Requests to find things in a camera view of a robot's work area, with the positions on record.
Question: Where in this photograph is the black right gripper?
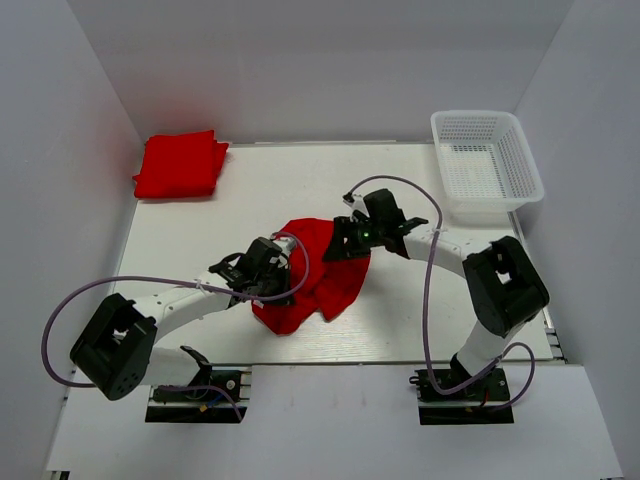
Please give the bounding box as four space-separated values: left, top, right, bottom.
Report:
322 216 386 262

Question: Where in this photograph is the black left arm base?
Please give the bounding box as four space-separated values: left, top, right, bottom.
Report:
145 367 252 424

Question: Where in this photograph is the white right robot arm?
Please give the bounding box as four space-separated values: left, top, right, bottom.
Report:
323 189 550 399

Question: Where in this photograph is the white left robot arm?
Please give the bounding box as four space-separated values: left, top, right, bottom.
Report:
70 236 299 401

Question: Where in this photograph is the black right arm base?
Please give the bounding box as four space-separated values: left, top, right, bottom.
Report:
409 368 514 426

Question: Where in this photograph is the folded red t shirt stack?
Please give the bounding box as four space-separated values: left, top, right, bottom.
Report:
133 130 229 200

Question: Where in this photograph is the white plastic basket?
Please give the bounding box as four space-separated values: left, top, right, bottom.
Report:
430 110 545 216

